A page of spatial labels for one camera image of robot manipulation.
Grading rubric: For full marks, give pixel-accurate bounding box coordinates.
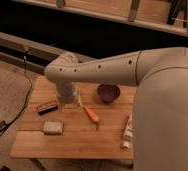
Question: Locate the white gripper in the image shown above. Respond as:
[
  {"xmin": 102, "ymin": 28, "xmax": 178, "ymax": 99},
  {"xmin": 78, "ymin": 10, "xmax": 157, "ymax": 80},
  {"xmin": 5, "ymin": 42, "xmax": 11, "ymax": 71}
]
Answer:
[{"xmin": 56, "ymin": 83, "xmax": 78, "ymax": 104}]

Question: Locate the orange pepper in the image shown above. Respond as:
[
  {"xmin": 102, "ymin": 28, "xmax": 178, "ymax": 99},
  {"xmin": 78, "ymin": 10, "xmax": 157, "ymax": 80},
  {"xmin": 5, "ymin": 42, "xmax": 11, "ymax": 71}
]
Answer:
[{"xmin": 83, "ymin": 106, "xmax": 100, "ymax": 126}]

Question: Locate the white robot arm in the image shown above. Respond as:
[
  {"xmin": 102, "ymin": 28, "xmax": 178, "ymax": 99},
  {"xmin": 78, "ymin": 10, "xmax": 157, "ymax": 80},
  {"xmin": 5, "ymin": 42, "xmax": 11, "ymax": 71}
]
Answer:
[{"xmin": 44, "ymin": 47, "xmax": 188, "ymax": 171}]

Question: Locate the black brown rectangular block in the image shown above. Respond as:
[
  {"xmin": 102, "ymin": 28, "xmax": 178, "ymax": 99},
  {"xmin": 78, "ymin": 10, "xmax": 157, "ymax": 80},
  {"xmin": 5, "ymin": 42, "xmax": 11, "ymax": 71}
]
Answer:
[{"xmin": 37, "ymin": 101, "xmax": 58, "ymax": 115}]

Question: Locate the beige sponge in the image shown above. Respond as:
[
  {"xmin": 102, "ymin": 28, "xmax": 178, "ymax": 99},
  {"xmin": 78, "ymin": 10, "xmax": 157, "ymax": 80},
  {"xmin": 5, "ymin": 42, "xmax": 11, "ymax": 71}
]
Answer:
[{"xmin": 43, "ymin": 121, "xmax": 63, "ymax": 135}]

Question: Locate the dark red bowl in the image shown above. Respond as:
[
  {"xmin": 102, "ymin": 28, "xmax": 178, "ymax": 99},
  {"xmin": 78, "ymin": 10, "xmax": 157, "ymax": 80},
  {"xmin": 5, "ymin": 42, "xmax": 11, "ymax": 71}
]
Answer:
[{"xmin": 97, "ymin": 84, "xmax": 121, "ymax": 104}]

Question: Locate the wooden table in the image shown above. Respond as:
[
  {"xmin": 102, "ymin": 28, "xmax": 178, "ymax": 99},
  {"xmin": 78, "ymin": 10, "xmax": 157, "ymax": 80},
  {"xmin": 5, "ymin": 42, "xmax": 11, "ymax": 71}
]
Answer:
[{"xmin": 10, "ymin": 76, "xmax": 136, "ymax": 160}]

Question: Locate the black cable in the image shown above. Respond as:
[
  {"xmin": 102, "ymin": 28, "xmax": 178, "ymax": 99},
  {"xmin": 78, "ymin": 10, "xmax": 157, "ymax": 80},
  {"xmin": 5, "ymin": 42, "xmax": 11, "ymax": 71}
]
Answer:
[{"xmin": 0, "ymin": 49, "xmax": 34, "ymax": 151}]

